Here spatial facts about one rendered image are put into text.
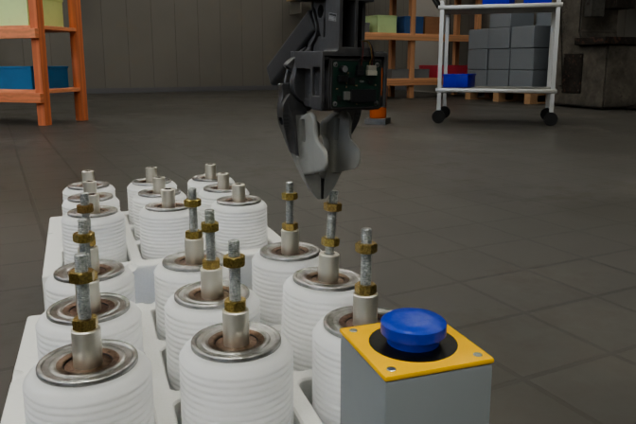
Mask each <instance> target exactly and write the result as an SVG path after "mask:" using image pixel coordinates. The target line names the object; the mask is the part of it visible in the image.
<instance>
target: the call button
mask: <svg viewBox="0 0 636 424"><path fill-rule="evenodd" d="M380 332H381V334H382V335H383V336H384V337H385V338H387V343H388V344H389V345H390V346H391V347H393V348H395V349H397V350H400V351H405V352H412V353H422V352H428V351H432V350H434V349H436V348H438V346H439V342H440V341H442V340H444V339H445V337H446V336H447V322H446V320H445V319H444V318H443V317H441V316H440V315H439V314H437V313H435V312H433V311H430V310H426V309H416V308H403V309H394V310H391V311H389V312H387V313H385V314H384V315H383V316H382V317H381V319H380Z"/></svg>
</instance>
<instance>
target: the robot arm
mask: <svg viewBox="0 0 636 424"><path fill-rule="evenodd" d="M295 1H300V2H308V3H311V10H309V11H308V12H307V13H306V15H305V16H304V17H303V19H302V20H301V21H300V23H299V24H298V26H297V27H296V28H295V30H294V31H293V32H292V34H291V35H290V37H289V38H288V39H287V41H286V42H285V43H284V44H283V45H282V47H281V48H280V49H279V51H278V52H277V53H276V55H275V56H274V58H273V59H272V60H271V62H270V63H269V65H268V66H267V72H268V76H269V80H270V84H271V85H278V90H279V97H278V101H277V119H278V124H279V127H280V130H281V132H282V134H283V137H284V139H285V142H286V144H287V147H288V149H289V152H290V153H291V156H292V158H293V161H294V163H295V165H296V167H297V169H298V171H299V173H300V175H301V177H302V179H303V181H304V183H305V184H306V186H307V188H308V189H309V191H310V192H311V193H312V194H313V196H314V197H315V198H316V199H318V200H322V199H326V198H327V196H328V195H329V193H330V192H331V191H332V189H333V188H334V186H335V185H336V183H337V181H338V179H339V177H340V175H341V172H342V171H346V170H351V169H355V168H357V167H358V166H359V164H360V162H361V151H360V149H359V147H358V146H357V145H356V143H355V142H354V141H353V139H352V136H351V134H352V133H353V132H354V130H355V128H356V126H357V124H358V122H359V120H360V117H361V112H362V110H379V109H380V107H382V108H386V87H387V61H388V53H384V52H374V50H373V46H372V44H371V43H370V42H369V41H365V40H364V36H365V3H368V2H374V0H295ZM364 42H368V43H369V46H370V47H364ZM381 68H382V89H381ZM311 109H312V110H316V111H334V112H332V113H331V114H330V115H328V116H327V117H325V118H324V119H323V120H322V121H321V123H319V122H318V121H317V118H316V115H315V113H314V112H308V113H307V111H310V110H311ZM320 134H321V135H322V138H323V144H322V143H321V141H320V139H319V136H320Z"/></svg>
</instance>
